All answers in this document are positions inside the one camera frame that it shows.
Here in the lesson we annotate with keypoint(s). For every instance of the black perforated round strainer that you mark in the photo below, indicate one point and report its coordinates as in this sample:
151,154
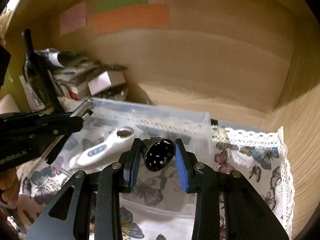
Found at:
157,153

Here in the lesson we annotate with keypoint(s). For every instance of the person's left hand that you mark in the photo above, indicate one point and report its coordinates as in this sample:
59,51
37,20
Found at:
10,186

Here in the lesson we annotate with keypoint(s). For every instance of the white handheld thermometer device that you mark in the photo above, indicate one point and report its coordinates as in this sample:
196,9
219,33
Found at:
120,140

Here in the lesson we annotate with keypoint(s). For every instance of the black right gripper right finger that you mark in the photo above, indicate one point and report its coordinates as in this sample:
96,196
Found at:
247,216

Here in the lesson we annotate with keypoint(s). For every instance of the silver metal cylinder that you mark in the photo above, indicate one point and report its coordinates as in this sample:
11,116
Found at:
84,109

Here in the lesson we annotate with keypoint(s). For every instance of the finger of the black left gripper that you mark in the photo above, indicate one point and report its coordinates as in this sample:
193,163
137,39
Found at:
60,126
54,116

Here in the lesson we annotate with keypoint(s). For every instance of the dark wine bottle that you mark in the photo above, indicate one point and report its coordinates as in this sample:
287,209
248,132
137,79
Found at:
35,72

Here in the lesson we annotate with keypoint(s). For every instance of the small white cardboard box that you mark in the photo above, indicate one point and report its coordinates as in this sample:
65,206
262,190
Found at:
106,80

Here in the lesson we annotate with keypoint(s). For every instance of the clear plastic storage box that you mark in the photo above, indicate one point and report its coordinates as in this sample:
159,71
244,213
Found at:
111,130

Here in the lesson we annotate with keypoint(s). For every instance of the white butterfly print cloth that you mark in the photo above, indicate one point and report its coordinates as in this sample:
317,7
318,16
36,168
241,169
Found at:
259,157

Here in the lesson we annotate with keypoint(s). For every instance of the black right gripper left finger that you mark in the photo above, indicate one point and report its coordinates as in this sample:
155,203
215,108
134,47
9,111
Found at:
67,216

